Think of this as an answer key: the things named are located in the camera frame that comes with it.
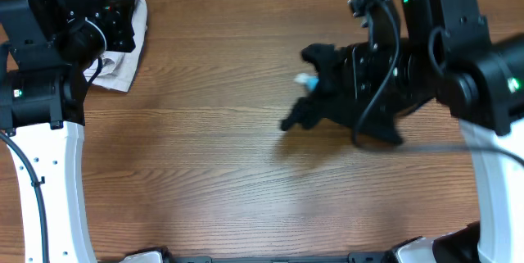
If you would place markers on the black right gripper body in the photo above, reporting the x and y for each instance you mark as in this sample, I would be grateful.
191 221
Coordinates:
341 87

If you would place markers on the light blue t-shirt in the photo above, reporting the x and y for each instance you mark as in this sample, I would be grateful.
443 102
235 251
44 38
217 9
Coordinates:
308 81

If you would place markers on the black t-shirt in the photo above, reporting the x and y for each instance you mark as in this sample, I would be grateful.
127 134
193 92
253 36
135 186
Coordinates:
331 98

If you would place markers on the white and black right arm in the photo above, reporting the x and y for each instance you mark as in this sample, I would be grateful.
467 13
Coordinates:
449 57

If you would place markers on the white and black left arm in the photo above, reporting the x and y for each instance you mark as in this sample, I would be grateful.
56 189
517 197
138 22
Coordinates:
52 43

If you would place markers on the folded beige garment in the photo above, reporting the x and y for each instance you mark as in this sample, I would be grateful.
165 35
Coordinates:
119 68

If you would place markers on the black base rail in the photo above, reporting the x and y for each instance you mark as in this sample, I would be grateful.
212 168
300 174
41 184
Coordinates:
162 255

